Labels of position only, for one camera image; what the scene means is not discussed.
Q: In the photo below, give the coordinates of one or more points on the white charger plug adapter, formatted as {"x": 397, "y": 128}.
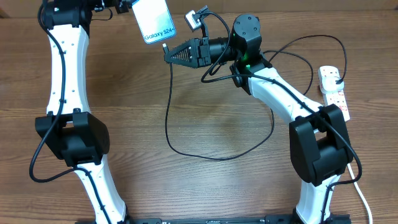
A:
{"x": 329, "y": 85}

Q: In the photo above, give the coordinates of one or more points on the white power strip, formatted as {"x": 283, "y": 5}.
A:
{"x": 337, "y": 98}

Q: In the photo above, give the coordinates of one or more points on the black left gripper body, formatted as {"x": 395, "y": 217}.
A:
{"x": 122, "y": 5}

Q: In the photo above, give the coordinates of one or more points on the Samsung Galaxy smartphone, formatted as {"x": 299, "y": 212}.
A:
{"x": 154, "y": 20}

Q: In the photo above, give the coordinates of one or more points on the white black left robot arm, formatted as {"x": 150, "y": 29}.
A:
{"x": 68, "y": 129}

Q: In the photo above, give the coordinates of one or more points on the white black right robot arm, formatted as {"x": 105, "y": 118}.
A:
{"x": 320, "y": 149}

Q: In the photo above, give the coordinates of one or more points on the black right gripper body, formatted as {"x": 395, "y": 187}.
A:
{"x": 204, "y": 49}

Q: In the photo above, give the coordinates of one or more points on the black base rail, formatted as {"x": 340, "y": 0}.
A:
{"x": 211, "y": 221}

